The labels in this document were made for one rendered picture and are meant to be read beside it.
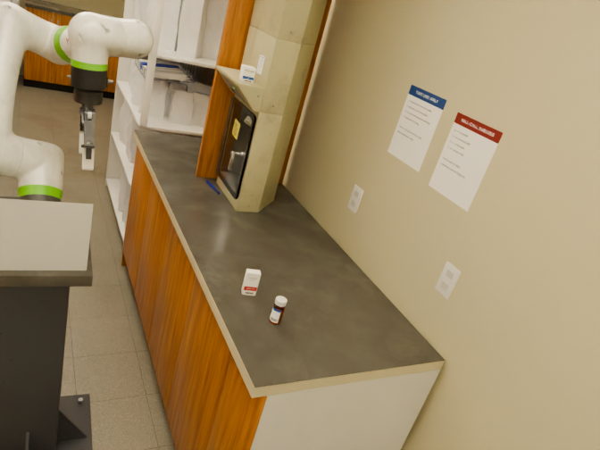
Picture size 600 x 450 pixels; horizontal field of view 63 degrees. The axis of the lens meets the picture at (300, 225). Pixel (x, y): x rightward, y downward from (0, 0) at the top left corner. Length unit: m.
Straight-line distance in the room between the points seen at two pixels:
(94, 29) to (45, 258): 0.69
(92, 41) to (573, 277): 1.40
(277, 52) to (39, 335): 1.36
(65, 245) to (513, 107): 1.42
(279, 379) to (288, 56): 1.28
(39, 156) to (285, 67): 0.99
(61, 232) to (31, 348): 0.48
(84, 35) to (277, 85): 0.91
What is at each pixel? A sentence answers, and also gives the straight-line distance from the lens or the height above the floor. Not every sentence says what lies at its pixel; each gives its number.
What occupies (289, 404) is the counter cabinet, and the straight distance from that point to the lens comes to 1.51.
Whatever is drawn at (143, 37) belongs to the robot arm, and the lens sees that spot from 1.53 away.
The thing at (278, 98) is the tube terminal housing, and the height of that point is 1.48.
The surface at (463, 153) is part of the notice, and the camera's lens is 1.76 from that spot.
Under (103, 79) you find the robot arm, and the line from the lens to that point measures 1.50.
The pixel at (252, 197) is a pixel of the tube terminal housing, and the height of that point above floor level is 1.01.
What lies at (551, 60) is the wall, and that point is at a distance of 1.63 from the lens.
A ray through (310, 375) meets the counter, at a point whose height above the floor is 0.94.
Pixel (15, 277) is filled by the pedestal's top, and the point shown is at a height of 0.93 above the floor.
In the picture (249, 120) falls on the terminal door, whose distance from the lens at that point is 2.18.
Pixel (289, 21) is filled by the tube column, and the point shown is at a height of 1.78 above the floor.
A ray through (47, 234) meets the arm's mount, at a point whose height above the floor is 1.07.
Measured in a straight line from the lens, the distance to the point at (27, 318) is 1.86.
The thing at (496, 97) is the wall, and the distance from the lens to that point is 1.71.
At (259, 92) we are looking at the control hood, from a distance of 2.10.
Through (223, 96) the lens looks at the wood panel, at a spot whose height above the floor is 1.36.
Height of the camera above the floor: 1.89
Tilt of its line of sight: 24 degrees down
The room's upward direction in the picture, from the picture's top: 17 degrees clockwise
